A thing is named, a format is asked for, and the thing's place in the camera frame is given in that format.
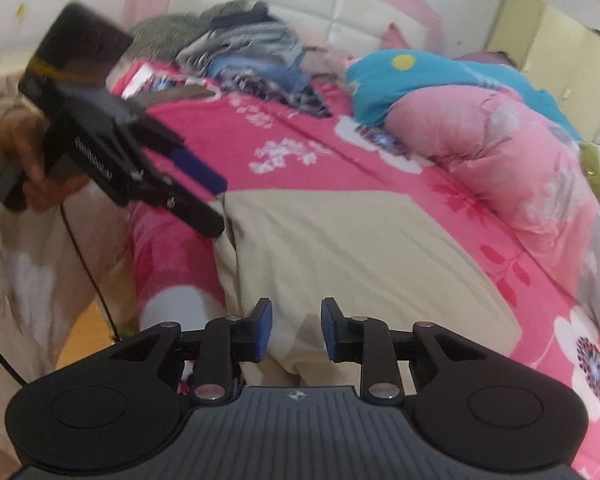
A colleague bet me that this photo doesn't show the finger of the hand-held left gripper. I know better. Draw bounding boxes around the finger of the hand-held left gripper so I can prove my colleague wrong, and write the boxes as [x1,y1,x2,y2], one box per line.
[164,186,227,239]
[169,145,228,195]

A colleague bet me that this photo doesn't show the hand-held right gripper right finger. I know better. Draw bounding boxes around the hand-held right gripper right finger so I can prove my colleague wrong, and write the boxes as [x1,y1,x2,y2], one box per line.
[320,298,482,407]

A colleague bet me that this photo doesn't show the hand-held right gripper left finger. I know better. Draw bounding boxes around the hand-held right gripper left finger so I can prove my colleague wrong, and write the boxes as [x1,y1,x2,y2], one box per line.
[107,297,274,407]

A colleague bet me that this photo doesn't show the beige pants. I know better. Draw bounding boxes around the beige pants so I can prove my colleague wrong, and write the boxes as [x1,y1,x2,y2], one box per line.
[212,190,523,391]

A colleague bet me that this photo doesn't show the person's left hand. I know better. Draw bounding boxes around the person's left hand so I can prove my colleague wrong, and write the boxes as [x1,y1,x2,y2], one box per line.
[0,109,92,212]

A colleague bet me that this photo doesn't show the green leaf print pillow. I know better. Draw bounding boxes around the green leaf print pillow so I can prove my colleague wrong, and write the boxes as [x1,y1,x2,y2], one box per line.
[130,12,206,58]

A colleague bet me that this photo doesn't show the blue jeans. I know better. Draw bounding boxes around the blue jeans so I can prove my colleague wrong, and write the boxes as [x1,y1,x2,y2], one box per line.
[207,52,313,93]

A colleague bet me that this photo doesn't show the black white plaid shirt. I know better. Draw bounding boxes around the black white plaid shirt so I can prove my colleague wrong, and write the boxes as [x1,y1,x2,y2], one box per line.
[230,72,331,118]

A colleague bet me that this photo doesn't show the grey sweatshirt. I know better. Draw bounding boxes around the grey sweatshirt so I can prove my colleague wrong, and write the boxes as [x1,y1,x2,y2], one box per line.
[175,0,303,68]

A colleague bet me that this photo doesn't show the pale pink floral garment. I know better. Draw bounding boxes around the pale pink floral garment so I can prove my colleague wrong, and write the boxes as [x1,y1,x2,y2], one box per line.
[305,45,351,81]

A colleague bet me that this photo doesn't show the person's pale fleece garment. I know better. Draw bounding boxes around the person's pale fleece garment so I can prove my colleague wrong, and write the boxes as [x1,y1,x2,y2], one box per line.
[0,55,146,466]

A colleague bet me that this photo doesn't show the blue pillow with yellow dot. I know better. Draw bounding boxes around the blue pillow with yellow dot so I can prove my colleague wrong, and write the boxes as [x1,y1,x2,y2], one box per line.
[345,49,583,141]

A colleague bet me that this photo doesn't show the pink white padded headboard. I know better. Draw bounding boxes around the pink white padded headboard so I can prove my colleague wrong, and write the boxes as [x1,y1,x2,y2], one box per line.
[130,0,443,68]

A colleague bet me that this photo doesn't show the pink cushion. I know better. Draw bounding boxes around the pink cushion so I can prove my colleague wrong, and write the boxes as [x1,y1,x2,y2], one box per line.
[380,22,421,53]

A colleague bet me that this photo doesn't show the pink grey floral quilt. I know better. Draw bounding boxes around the pink grey floral quilt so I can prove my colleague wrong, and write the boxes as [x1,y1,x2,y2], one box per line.
[385,85,600,331]

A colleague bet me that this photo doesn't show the pale yellow wardrobe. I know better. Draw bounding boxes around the pale yellow wardrobe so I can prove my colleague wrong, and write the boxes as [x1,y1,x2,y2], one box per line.
[485,0,600,143]

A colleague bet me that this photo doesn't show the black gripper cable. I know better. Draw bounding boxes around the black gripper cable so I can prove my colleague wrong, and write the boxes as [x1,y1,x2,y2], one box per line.
[0,204,126,388]

